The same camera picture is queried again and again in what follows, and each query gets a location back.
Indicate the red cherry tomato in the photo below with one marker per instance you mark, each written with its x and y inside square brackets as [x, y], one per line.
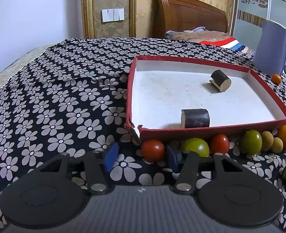
[152, 150]
[219, 144]

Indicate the red shallow cardboard box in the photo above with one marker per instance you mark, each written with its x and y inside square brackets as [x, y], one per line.
[169, 94]

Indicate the green tomato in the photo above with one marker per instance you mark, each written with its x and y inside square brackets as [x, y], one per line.
[195, 146]
[251, 142]

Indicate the blue plastic pitcher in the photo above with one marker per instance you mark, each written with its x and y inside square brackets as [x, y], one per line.
[271, 48]

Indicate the small orange kumquat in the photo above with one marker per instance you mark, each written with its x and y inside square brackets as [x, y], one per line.
[276, 79]

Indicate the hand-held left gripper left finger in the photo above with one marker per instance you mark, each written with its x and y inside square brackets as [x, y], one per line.
[111, 156]

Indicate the dark sugarcane piece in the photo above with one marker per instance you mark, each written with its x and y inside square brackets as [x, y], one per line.
[220, 80]
[196, 118]

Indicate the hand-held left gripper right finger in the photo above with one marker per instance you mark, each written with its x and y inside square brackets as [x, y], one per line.
[172, 157]

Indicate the tan longan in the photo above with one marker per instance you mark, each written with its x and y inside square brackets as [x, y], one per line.
[277, 145]
[267, 140]

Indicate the wardrobe with floral glass doors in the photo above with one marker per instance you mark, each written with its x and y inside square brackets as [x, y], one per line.
[254, 4]

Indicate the folded striped brown blanket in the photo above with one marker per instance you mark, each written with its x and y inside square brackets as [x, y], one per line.
[211, 40]

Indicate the brown wooden headboard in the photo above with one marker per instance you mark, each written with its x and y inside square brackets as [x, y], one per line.
[186, 12]

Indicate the gold wall moulding frame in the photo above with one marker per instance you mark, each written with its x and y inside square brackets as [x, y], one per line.
[88, 9]

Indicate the white wall switch panel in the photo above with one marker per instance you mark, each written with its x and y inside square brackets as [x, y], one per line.
[112, 15]

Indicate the black white floral cloth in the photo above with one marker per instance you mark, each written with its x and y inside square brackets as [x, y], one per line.
[60, 102]

